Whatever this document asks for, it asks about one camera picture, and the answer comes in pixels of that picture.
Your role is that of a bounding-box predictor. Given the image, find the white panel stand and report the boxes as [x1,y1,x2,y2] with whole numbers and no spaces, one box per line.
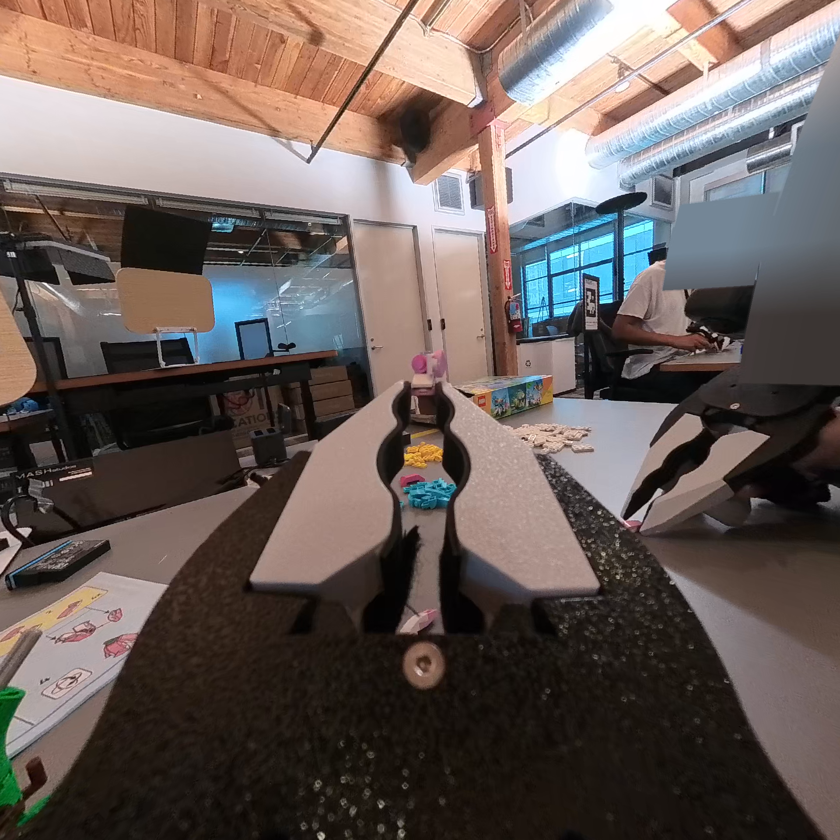
[155,326,198,368]

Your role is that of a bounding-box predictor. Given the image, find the dark printed carton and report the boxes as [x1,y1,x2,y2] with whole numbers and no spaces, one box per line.
[0,428,247,532]

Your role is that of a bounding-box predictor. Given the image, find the colourful lego box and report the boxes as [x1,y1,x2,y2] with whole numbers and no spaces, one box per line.
[456,375,554,417]

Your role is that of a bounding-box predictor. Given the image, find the pink and purple lego model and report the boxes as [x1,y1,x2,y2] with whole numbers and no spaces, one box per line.
[410,351,448,417]

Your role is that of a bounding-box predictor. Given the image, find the black office chair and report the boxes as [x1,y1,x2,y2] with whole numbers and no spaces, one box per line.
[100,336,196,375]

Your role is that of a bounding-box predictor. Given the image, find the light wooden rounded panel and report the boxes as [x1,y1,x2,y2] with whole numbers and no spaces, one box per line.
[116,267,216,334]

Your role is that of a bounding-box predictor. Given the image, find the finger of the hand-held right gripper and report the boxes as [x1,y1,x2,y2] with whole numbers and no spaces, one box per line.
[638,430,772,536]
[620,412,708,521]

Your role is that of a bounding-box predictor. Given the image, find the flat black box blue edge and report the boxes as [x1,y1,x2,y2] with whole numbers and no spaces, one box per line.
[5,539,111,590]

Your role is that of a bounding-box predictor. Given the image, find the black metal ceiling rod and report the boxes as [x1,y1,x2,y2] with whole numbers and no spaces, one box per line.
[305,0,421,164]

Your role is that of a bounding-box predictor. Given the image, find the grey lego stick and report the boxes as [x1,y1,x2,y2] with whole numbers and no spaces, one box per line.
[0,628,42,686]

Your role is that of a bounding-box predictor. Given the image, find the black square panel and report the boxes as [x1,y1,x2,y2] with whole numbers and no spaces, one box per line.
[121,206,213,275]

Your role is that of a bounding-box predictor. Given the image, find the person's right hand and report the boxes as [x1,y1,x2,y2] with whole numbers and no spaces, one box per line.
[793,406,840,488]

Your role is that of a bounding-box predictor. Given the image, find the black floor lamp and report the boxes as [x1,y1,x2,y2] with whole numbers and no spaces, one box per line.
[596,192,647,303]

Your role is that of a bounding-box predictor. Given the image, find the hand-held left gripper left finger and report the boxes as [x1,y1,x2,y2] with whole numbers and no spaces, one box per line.
[248,379,413,634]

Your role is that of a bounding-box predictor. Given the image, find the light wooden chair back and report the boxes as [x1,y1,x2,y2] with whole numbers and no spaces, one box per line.
[0,292,38,406]

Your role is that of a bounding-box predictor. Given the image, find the long brown wooden desk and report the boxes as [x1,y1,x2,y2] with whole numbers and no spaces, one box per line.
[26,349,339,454]

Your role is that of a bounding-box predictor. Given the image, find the black swivel chair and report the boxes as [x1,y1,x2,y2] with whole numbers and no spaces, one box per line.
[567,302,654,400]

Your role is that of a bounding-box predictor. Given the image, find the white door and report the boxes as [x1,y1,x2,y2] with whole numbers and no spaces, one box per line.
[353,220,433,395]
[433,226,494,382]

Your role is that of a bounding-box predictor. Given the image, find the pile of white lego pieces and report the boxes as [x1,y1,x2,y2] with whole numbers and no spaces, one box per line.
[508,423,595,454]

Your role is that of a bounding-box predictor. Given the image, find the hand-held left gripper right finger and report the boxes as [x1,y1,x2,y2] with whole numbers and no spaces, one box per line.
[440,379,602,632]

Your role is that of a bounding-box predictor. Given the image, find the white recycling bin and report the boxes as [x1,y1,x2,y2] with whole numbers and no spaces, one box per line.
[517,336,577,395]

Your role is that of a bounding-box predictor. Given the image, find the stacked cardboard boxes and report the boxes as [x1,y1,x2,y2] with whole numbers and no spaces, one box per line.
[282,362,358,416]

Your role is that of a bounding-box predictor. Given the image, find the pile of turquoise lego pieces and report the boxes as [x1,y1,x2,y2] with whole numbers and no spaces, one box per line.
[402,479,457,511]

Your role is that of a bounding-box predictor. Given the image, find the lego instruction booklet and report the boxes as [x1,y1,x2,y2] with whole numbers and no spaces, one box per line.
[0,572,168,759]

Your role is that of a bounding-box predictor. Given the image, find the wooden support post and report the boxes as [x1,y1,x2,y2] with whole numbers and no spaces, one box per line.
[477,125,519,375]

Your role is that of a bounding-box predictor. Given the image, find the green lego plant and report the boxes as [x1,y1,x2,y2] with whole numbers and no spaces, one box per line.
[0,686,53,840]

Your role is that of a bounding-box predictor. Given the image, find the long silver air duct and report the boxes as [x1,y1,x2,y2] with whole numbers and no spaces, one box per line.
[585,10,840,186]

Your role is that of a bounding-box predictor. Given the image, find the wide silver air duct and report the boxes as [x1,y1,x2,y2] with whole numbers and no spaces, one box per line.
[497,0,618,106]

